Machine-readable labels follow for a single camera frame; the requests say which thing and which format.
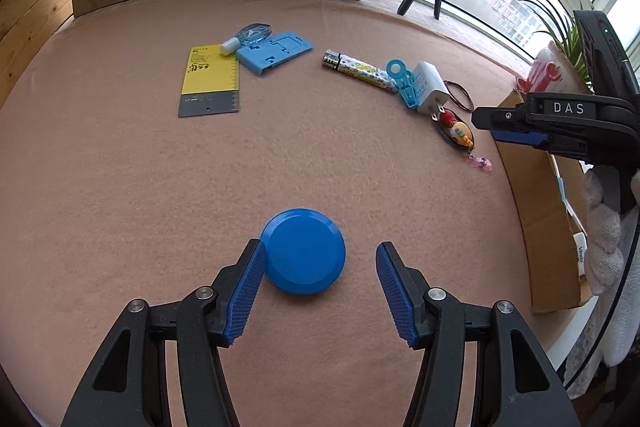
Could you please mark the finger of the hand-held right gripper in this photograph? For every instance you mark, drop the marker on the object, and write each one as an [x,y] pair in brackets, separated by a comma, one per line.
[522,138]
[500,117]

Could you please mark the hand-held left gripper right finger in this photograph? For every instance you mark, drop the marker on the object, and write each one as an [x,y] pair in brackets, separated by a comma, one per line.
[395,292]

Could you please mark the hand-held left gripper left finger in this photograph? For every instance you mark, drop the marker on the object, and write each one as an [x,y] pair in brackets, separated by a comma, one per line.
[245,289]

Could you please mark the white charger plug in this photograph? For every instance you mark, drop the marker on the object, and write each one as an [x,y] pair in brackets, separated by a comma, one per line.
[430,87]

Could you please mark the cardboard box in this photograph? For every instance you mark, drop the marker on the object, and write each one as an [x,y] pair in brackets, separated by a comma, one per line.
[540,217]

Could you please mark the light blue clip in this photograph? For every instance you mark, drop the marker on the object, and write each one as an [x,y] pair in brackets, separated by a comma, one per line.
[402,82]

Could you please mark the white tissue pack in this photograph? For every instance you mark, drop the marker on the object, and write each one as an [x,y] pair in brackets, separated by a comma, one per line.
[580,254]

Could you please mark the patterned lighter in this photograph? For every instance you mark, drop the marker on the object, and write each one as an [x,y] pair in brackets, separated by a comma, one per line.
[357,71]

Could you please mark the blue phone stand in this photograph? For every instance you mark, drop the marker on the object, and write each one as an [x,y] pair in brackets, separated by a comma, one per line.
[272,52]

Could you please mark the small white bottle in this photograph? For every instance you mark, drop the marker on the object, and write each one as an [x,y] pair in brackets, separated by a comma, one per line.
[229,47]

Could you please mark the clear blue correction tape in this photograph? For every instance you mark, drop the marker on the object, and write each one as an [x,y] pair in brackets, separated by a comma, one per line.
[256,34]

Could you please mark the person's right forearm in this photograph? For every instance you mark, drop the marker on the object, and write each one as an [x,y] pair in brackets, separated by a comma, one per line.
[625,317]

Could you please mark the person's right hand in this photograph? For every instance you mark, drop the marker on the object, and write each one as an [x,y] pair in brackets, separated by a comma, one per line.
[602,247]

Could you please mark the white and red flower pot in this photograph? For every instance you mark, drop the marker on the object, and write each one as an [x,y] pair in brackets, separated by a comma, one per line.
[550,72]

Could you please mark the green spider plant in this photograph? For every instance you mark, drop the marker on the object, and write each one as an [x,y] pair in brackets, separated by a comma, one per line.
[565,32]

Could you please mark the yellow and grey ruler card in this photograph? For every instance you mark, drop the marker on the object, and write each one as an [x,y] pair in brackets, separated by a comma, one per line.
[210,79]

